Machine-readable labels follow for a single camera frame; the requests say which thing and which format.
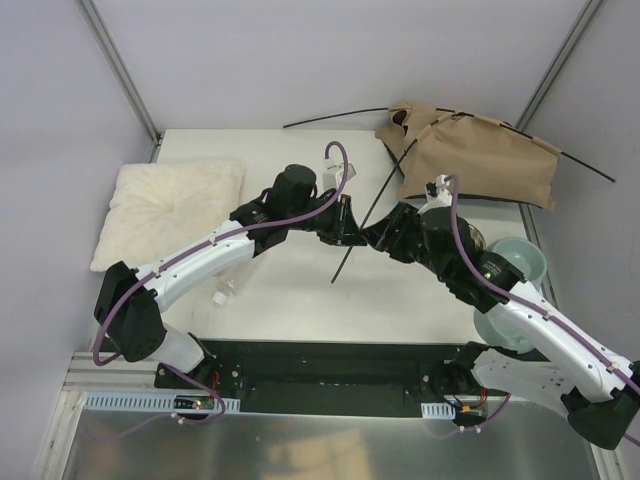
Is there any beige pet tent fabric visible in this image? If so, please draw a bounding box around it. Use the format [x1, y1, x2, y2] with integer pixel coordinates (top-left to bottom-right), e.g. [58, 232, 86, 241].
[375, 102, 561, 211]

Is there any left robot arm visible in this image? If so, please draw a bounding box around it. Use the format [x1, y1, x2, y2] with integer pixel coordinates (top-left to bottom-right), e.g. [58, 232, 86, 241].
[93, 164, 366, 389]

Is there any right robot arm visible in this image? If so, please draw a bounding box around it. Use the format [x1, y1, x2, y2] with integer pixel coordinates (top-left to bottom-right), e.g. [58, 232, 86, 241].
[363, 203, 639, 450]

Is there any steel pet bowl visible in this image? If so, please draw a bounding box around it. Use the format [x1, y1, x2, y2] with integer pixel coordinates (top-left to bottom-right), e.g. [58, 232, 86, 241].
[469, 225, 487, 250]

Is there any green double pet bowl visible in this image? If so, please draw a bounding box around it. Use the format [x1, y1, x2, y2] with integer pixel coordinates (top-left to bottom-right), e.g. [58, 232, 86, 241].
[473, 237, 547, 354]

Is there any clear plastic bottle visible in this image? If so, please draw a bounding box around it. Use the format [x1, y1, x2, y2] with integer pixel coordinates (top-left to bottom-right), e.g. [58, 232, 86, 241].
[212, 263, 252, 306]

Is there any white fluffy cushion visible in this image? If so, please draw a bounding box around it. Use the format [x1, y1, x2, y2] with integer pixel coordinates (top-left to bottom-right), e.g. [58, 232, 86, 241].
[90, 157, 245, 272]

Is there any right circuit board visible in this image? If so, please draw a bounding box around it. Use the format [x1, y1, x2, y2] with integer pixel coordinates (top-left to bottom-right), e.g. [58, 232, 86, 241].
[420, 402, 487, 420]

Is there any circuit board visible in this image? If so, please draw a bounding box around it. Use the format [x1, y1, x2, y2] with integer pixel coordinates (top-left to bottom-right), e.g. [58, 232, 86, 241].
[173, 395, 241, 414]
[420, 402, 487, 420]

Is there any left circuit board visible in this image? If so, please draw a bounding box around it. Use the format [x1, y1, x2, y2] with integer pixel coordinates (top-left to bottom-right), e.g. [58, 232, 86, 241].
[173, 395, 241, 414]

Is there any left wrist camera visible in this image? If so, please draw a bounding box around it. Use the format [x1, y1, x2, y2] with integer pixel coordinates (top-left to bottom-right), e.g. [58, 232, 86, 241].
[321, 157, 356, 192]

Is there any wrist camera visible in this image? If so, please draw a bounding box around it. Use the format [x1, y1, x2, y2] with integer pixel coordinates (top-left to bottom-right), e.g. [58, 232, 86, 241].
[420, 175, 452, 214]
[321, 157, 356, 192]

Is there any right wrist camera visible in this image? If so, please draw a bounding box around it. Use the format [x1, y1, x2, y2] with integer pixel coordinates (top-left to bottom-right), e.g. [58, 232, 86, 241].
[420, 175, 452, 214]

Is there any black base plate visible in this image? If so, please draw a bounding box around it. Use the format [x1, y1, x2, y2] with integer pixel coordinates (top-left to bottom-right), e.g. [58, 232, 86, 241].
[154, 339, 514, 416]

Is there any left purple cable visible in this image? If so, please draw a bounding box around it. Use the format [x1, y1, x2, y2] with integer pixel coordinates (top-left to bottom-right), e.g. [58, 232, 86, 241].
[93, 142, 351, 441]

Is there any left aluminium frame post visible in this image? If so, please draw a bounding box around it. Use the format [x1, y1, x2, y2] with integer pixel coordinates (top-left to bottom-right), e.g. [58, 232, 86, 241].
[76, 0, 162, 146]

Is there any aluminium frame post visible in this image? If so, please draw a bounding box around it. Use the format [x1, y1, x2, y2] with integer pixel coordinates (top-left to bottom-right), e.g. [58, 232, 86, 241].
[76, 0, 162, 146]
[515, 0, 608, 130]

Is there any right aluminium frame post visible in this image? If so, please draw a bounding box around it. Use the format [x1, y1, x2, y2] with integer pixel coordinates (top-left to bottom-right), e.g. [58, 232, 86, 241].
[515, 0, 608, 130]

